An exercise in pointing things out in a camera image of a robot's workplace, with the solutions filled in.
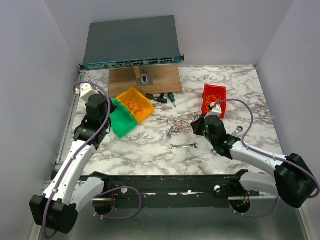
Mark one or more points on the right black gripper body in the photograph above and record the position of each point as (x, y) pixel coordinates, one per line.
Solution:
(209, 137)

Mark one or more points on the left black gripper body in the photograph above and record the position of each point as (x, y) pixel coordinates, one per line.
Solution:
(108, 104)

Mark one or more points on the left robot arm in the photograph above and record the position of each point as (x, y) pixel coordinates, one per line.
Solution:
(55, 208)

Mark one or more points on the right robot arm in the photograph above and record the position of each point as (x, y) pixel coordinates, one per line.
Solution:
(287, 177)

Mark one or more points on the silver open-end wrench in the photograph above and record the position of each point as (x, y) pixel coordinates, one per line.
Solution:
(192, 145)

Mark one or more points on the silver ratchet wrench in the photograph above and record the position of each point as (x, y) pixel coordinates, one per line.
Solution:
(238, 130)

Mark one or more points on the green plastic bin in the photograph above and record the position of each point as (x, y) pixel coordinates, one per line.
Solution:
(122, 120)

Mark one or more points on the red plastic bin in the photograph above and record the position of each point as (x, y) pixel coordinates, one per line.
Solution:
(212, 94)

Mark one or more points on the yellow plastic bin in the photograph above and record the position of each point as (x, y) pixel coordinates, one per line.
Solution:
(140, 106)

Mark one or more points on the black socket adapter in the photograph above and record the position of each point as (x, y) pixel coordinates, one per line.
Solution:
(161, 99)

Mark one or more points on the wooden board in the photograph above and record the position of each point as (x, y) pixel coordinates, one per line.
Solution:
(166, 78)

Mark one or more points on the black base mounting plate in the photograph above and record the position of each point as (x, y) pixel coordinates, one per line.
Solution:
(171, 191)

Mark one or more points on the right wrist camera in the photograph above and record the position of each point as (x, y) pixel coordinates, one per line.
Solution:
(214, 110)

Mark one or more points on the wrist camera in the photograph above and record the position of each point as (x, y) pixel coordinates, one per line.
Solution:
(214, 110)
(85, 91)

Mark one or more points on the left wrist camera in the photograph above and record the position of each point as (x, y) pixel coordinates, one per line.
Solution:
(85, 91)

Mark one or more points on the green handle screwdriver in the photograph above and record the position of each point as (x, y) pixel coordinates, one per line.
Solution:
(171, 97)

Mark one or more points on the grey metal socket bracket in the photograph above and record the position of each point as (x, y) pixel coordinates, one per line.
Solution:
(143, 78)

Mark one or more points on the grey blue network switch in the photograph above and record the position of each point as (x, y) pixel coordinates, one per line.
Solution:
(132, 43)

